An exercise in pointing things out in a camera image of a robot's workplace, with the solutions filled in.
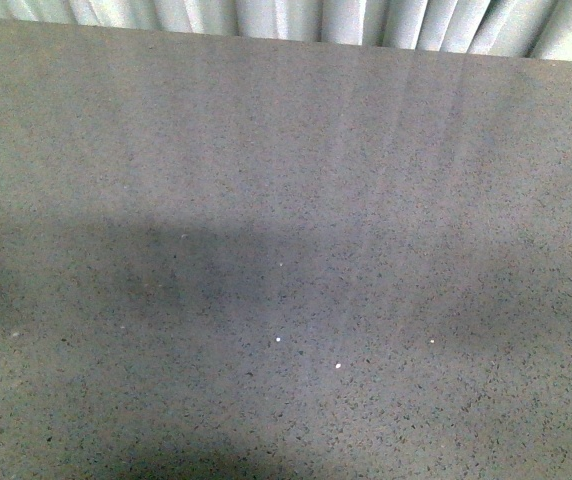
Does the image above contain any white pleated curtain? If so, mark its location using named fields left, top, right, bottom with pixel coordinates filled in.
left=0, top=0, right=572, bottom=61

